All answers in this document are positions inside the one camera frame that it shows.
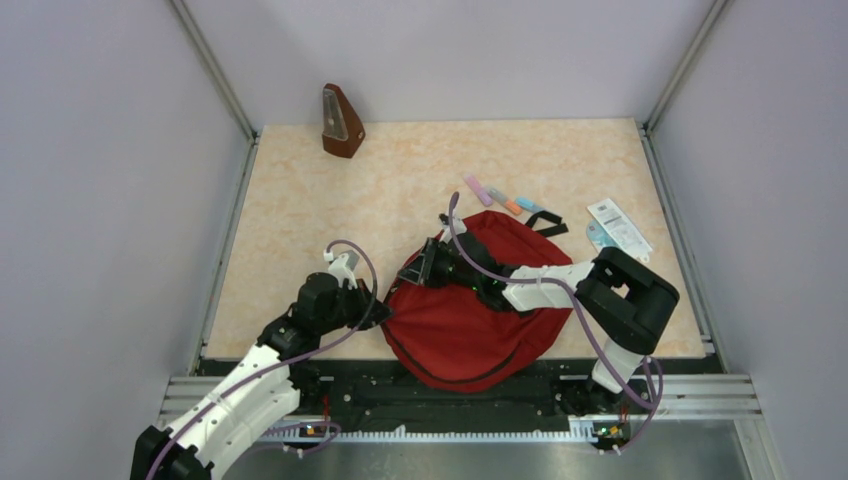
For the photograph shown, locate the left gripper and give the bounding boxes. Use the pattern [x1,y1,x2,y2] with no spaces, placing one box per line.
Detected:
[316,277,393,334]

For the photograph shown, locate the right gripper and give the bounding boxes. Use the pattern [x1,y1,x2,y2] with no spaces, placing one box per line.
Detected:
[398,237,481,291]

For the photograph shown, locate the red backpack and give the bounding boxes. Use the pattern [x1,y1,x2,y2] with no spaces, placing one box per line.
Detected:
[382,211,572,393]

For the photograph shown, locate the orange highlighter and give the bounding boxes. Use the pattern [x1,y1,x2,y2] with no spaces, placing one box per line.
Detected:
[486,186,524,216]

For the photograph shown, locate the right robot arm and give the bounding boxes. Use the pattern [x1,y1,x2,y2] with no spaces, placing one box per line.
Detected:
[397,232,680,412]

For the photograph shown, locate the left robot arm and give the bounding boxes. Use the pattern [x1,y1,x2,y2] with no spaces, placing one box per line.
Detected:
[130,273,393,479]

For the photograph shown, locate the blue correction tape pack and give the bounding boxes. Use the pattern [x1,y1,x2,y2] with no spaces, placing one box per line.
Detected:
[586,220,617,252]

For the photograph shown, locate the pink highlighter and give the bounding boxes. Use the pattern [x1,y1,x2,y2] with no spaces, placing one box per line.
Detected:
[463,174,494,207]

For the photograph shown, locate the blue highlighter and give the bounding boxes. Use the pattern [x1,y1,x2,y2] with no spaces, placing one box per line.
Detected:
[514,197,545,214]

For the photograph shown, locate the brown wooden metronome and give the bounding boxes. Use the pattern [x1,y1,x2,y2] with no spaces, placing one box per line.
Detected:
[321,83,366,159]

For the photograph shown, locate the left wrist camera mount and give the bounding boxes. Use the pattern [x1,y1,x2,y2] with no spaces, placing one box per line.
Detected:
[323,250,360,289]

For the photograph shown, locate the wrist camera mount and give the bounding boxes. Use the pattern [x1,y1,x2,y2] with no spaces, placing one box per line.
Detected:
[323,250,360,289]
[439,213,467,244]

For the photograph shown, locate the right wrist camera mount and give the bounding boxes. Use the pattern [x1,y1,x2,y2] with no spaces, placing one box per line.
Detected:
[439,213,467,244]

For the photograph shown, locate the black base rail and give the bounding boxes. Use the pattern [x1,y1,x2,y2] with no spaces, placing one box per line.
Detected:
[290,359,646,434]

